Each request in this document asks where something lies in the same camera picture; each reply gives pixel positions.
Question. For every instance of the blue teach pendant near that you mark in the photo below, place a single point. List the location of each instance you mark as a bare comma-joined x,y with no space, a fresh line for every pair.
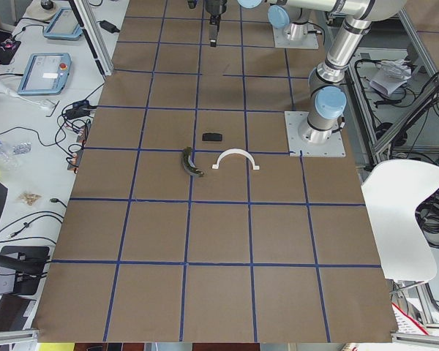
45,74

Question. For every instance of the olive curved metal part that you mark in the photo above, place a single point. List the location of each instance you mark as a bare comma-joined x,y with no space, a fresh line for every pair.
188,165

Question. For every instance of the black brake pad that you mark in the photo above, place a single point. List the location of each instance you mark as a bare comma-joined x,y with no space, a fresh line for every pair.
212,137

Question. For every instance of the black power adapter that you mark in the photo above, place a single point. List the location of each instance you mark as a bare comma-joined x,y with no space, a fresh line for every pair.
108,26

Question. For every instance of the plastic water bottle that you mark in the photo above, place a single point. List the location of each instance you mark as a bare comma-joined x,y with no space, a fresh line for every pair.
8,152

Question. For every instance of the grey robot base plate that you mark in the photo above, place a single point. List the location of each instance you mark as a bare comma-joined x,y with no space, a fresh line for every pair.
305,141

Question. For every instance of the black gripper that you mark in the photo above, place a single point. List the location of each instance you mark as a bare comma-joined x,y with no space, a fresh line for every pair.
214,6

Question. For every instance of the white curved plastic bracket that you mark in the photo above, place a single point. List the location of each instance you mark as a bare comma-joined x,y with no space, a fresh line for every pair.
235,153

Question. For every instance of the blue teach pendant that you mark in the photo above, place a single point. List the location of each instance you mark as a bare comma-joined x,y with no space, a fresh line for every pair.
64,25
45,74

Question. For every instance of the white chair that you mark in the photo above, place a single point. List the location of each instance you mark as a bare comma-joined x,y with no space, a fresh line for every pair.
392,192

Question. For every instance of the blue teach pendant far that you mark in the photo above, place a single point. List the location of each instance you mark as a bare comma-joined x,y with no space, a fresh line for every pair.
64,25

